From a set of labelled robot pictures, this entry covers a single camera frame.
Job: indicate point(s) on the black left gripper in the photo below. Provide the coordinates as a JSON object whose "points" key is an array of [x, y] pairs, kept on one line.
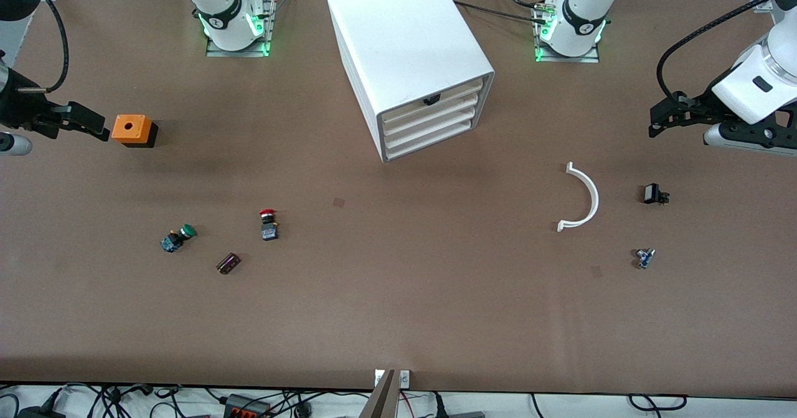
{"points": [[702, 104]]}

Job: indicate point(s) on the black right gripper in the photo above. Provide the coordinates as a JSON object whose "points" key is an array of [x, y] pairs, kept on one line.
{"points": [[18, 110]]}

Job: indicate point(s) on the red push button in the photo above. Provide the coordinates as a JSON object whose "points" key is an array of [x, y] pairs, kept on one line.
{"points": [[269, 228]]}

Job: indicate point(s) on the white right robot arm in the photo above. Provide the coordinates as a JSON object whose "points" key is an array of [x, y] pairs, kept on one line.
{"points": [[224, 7]]}

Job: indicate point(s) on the green push button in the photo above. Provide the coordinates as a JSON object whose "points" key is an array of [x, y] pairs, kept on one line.
{"points": [[177, 238]]}

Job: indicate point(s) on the orange box with hole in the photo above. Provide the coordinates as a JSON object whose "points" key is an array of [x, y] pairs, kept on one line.
{"points": [[129, 128]]}

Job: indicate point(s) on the small black component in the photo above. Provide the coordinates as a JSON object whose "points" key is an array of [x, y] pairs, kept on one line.
{"points": [[652, 193]]}

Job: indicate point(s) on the white curved plastic arc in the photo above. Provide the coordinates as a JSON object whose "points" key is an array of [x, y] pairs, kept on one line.
{"points": [[594, 197]]}

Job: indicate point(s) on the small blue component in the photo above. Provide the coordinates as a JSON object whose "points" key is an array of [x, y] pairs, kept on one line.
{"points": [[644, 258]]}

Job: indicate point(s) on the small purple black block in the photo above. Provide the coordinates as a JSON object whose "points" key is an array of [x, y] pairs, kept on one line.
{"points": [[228, 263]]}

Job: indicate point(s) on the black orange power strip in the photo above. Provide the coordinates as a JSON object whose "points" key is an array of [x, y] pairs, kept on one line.
{"points": [[246, 408]]}

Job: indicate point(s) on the small white clamp plate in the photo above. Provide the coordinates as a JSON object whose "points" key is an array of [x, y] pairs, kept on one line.
{"points": [[378, 377], [405, 378]]}

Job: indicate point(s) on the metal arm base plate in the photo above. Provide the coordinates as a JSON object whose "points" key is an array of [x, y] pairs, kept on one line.
{"points": [[566, 59], [236, 53]]}

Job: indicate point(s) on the aluminium frame post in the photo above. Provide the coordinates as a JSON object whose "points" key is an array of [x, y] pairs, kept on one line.
{"points": [[761, 2]]}

